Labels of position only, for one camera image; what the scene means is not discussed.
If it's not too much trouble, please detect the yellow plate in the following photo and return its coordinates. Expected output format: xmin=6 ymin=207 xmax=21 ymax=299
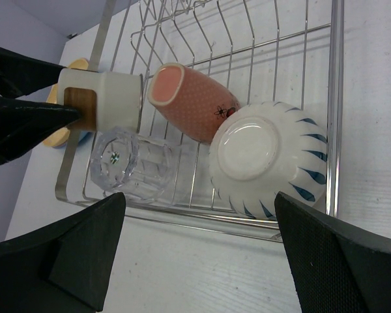
xmin=41 ymin=57 xmax=91 ymax=149

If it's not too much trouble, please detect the blue plate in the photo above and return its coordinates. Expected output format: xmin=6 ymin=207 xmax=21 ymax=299
xmin=78 ymin=130 xmax=94 ymax=145

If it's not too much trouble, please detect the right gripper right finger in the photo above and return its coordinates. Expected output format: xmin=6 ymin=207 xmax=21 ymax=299
xmin=274 ymin=192 xmax=391 ymax=312

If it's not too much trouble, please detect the wire dish rack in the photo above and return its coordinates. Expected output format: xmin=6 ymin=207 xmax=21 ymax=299
xmin=61 ymin=1 xmax=344 ymax=243

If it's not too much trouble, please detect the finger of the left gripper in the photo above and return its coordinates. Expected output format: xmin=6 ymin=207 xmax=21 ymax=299
xmin=0 ymin=97 xmax=81 ymax=165
xmin=0 ymin=47 xmax=64 ymax=98

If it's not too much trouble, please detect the pink dotted mug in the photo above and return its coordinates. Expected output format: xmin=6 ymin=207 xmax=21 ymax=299
xmin=147 ymin=63 xmax=241 ymax=144

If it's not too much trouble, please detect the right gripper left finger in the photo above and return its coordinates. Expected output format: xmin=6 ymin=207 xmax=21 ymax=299
xmin=0 ymin=193 xmax=126 ymax=312

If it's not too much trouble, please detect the white blue striped bowl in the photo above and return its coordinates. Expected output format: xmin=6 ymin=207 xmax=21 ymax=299
xmin=209 ymin=102 xmax=327 ymax=220

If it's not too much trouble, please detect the clear glass cup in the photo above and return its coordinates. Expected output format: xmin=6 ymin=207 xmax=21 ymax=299
xmin=89 ymin=127 xmax=191 ymax=207

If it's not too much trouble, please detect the white brown mug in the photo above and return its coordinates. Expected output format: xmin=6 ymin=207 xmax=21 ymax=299
xmin=57 ymin=68 xmax=143 ymax=133

